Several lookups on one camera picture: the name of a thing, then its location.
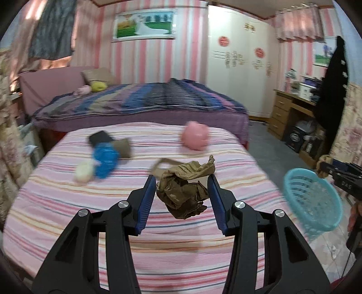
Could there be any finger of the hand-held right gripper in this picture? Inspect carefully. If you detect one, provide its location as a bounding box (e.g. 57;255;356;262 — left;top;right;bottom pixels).
316;162;338;178
331;159;362;171

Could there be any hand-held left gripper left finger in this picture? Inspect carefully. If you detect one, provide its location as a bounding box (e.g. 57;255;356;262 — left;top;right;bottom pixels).
31;175;157;294

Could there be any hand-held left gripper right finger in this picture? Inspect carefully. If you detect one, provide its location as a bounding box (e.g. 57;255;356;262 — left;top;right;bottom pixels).
207;175;331;294

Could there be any light blue plastic basket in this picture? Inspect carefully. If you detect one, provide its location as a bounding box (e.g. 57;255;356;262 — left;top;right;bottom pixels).
283;168;343;243

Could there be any brown paper bag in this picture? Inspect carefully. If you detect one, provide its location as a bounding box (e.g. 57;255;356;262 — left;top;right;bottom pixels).
151;155;216;220

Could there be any person's right hand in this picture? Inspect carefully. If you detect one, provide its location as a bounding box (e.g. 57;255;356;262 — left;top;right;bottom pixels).
348;202;362;233

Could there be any pink striped bed sheet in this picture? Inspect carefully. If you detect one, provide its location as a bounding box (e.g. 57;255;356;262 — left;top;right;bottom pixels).
2;121;309;294

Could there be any floral mattress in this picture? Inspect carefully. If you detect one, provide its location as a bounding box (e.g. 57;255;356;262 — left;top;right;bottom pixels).
327;81;362;168

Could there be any black bag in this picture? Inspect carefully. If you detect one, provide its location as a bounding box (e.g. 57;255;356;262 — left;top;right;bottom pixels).
285;126;305;148

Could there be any white plastic bag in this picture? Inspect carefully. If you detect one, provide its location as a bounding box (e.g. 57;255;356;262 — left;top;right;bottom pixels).
295;120;316;134

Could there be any crumpled blue plastic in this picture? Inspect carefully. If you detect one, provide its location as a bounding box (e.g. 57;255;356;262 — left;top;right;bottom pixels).
92;141;121;179

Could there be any cream rolled sock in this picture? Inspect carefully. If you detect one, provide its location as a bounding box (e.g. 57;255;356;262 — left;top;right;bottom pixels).
74;161;97;185

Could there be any wooden desk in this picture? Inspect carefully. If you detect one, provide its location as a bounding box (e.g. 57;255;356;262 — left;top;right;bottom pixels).
267;89;332;162

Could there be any black hanging coat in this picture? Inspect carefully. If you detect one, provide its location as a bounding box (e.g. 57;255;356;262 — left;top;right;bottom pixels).
313;36;349;134

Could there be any black wallet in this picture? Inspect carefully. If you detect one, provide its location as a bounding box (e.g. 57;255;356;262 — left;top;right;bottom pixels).
89;130;114;146

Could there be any white printer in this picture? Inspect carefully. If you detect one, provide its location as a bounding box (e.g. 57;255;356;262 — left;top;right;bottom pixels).
291;80;322;98

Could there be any purple striped blanket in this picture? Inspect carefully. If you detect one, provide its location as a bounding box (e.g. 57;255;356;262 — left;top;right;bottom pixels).
32;78;250;148

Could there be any pink plush toy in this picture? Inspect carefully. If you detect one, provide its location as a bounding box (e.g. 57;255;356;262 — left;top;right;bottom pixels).
73;85;92;97

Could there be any white wardrobe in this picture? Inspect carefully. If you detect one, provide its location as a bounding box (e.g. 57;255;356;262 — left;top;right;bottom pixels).
207;4;279;119

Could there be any brown pillow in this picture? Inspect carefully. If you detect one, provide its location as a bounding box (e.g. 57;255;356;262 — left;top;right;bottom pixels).
81;68;115;86

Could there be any floral drape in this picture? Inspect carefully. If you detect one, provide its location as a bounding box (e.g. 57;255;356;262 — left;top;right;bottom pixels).
0;47;38;227

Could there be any pink curtain valance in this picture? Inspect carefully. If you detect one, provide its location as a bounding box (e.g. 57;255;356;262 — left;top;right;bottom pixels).
274;5;325;42

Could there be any purple headboard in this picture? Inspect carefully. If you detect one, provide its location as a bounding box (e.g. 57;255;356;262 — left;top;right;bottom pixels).
18;66;98;117

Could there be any grey hanging garment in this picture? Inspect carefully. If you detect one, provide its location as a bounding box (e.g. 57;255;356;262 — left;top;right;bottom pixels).
28;0;77;60

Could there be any small wall poster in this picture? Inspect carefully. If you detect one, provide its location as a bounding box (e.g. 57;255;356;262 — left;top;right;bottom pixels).
312;35;338;67

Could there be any framed wall poster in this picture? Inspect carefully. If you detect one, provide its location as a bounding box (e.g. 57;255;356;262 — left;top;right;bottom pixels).
111;8;176;43

